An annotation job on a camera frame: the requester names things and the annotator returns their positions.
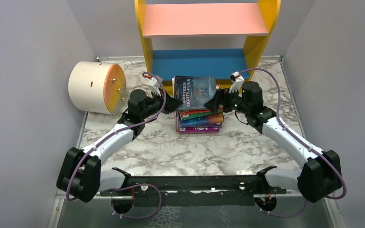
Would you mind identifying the Jane Eyre blue book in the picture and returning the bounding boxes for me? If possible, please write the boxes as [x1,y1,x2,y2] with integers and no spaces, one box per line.
[177,113,224,128]

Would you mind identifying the red Treehouse book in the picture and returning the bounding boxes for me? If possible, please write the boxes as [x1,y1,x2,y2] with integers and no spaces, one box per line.
[178,105,225,118]

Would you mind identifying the Nineteen Eighty-Four dark book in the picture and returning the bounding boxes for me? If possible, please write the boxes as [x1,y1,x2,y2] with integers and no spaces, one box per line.
[173,76,217,111]

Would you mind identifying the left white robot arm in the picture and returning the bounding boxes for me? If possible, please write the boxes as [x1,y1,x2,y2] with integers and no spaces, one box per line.
[56,89,183,202]

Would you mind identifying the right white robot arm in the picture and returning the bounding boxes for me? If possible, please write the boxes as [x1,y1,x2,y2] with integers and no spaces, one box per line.
[204,82,346,203]

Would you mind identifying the orange paperback book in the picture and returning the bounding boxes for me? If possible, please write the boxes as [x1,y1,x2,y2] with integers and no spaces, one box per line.
[175,112,180,133]

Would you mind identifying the purple paperback book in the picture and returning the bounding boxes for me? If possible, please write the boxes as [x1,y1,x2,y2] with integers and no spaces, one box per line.
[176,123,222,134]

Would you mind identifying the white cylindrical drum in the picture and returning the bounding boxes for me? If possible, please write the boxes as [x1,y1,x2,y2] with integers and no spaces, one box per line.
[68,61,126,115]

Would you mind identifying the colourful wooden bookshelf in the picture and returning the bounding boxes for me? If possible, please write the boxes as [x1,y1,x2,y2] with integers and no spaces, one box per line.
[134,0,281,93]

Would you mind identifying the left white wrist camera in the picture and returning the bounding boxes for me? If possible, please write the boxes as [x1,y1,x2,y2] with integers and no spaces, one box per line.
[142,72,163,95]

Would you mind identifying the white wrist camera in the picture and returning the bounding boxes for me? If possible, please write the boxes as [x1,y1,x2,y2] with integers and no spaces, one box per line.
[229,71,245,93]
[142,72,163,95]

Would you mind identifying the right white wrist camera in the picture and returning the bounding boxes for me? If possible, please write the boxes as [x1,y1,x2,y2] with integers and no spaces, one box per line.
[229,71,245,93]

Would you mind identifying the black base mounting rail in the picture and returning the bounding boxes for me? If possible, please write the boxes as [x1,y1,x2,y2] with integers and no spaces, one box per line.
[99,168,287,207]

